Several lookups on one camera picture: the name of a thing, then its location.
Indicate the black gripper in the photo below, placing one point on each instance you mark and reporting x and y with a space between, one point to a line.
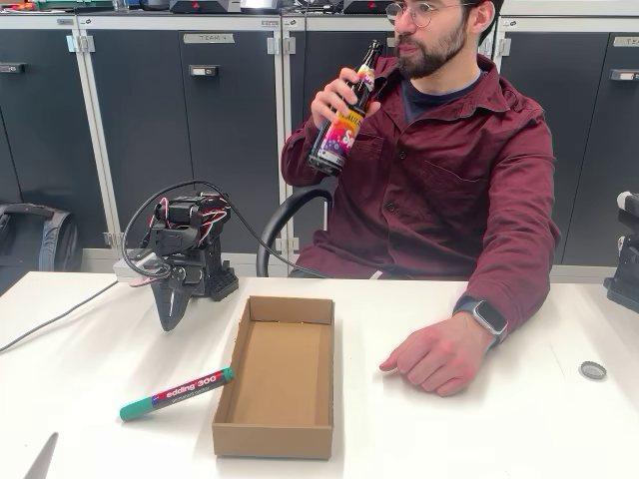
172 294

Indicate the green permanent marker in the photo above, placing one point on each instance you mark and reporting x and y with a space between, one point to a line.
175 394

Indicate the brown glass soda bottle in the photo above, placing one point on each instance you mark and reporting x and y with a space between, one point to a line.
337 144

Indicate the black second robot arm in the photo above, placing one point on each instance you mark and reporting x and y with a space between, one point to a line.
626 269

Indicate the person's left forearm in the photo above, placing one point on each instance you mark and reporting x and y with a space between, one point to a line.
514 269

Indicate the person's right forearm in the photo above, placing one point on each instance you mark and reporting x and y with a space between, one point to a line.
304 159

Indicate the person's right hand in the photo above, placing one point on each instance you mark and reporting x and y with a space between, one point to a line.
332 102

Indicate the person's left hand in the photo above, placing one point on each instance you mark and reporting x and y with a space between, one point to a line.
444 354

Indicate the open cardboard box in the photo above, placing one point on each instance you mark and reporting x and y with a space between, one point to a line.
279 379

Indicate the grey black backpack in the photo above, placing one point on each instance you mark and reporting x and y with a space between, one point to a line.
55 239

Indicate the grey flat object edge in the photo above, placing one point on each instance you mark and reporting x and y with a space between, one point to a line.
42 459

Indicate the grey team label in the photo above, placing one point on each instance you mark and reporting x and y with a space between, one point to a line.
626 41
208 38

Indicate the man in maroon shirt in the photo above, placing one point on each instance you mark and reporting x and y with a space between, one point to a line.
439 174

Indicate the black device with red triangle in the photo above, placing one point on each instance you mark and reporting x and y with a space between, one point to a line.
204 6
367 6

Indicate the green box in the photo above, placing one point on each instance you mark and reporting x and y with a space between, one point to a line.
75 4

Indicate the silver smartwatch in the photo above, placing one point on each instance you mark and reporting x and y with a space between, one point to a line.
489 317

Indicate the metal bottle cap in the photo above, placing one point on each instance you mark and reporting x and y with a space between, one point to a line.
593 370

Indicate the silver camera box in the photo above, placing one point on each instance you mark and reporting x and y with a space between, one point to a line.
122 272

